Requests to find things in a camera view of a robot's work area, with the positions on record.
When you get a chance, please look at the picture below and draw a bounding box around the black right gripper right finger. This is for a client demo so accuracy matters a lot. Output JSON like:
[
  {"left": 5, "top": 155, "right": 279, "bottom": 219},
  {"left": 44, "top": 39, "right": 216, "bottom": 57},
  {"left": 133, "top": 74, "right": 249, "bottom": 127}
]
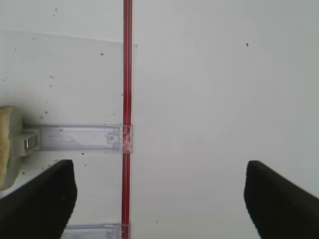
[{"left": 244, "top": 160, "right": 319, "bottom": 239}]

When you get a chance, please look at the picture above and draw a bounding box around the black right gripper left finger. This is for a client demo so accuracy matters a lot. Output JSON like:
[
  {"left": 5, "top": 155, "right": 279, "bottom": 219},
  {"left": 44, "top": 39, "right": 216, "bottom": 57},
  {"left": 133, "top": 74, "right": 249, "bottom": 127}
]
[{"left": 0, "top": 160, "right": 77, "bottom": 239}]

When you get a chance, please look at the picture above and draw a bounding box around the sesame bun rear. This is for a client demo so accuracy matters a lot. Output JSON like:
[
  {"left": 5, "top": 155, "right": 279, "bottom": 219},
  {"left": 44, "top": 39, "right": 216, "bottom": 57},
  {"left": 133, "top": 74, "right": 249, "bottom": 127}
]
[{"left": 0, "top": 106, "right": 23, "bottom": 190}]

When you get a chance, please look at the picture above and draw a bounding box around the right red strip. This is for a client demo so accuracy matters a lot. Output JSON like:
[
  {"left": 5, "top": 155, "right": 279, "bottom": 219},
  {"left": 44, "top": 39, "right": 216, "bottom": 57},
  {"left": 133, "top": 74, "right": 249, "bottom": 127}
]
[{"left": 121, "top": 0, "right": 133, "bottom": 239}]

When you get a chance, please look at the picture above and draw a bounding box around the clear cross rail lower right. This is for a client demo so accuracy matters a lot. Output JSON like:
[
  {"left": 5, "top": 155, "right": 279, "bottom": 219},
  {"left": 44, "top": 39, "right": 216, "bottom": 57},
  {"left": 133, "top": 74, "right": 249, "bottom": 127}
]
[{"left": 61, "top": 223, "right": 130, "bottom": 239}]

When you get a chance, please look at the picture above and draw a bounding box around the clear cross rail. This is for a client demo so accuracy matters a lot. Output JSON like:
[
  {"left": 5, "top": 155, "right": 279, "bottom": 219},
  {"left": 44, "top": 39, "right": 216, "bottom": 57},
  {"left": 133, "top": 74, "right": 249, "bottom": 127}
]
[
  {"left": 25, "top": 125, "right": 132, "bottom": 153},
  {"left": 61, "top": 223, "right": 130, "bottom": 239}
]

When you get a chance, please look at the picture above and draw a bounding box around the clear cross rail upper right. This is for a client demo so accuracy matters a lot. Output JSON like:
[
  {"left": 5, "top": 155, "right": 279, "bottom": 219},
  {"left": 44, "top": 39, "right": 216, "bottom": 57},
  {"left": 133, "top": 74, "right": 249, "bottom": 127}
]
[{"left": 25, "top": 125, "right": 132, "bottom": 153}]

